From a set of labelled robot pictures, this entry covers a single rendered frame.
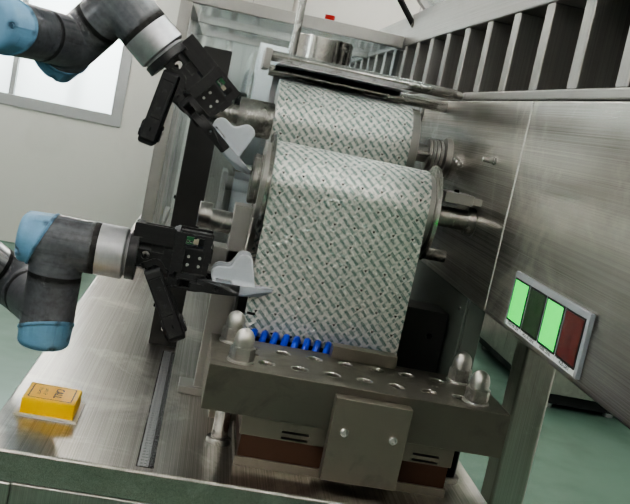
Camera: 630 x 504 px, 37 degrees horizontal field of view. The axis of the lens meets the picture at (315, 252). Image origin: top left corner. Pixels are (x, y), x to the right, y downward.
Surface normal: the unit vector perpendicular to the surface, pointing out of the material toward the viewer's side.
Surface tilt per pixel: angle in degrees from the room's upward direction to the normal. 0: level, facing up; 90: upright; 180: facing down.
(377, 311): 90
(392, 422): 90
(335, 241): 90
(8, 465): 90
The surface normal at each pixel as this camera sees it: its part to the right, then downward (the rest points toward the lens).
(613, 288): -0.98, -0.18
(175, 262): 0.10, 0.16
